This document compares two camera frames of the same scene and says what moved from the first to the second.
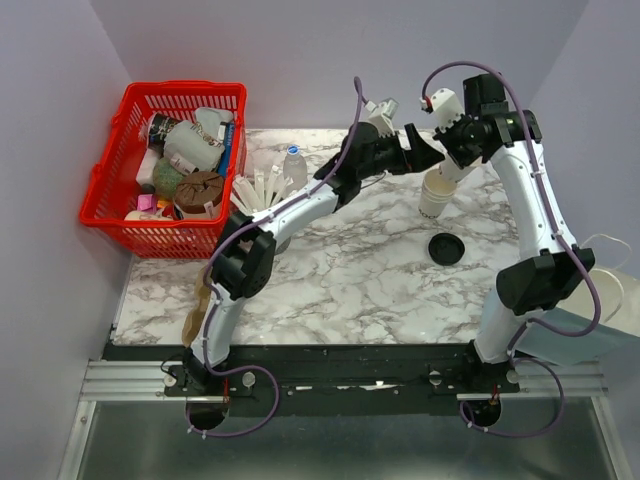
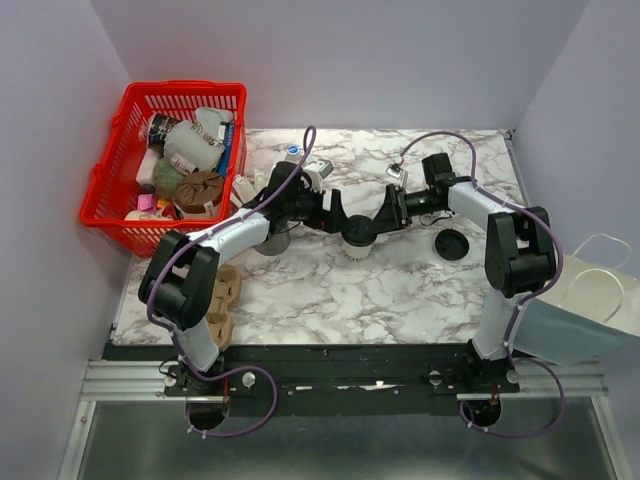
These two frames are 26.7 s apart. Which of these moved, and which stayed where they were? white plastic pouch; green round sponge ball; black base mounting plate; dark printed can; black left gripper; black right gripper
Moved: black left gripper; black right gripper
Stayed: green round sponge ball; black base mounting plate; white plastic pouch; dark printed can
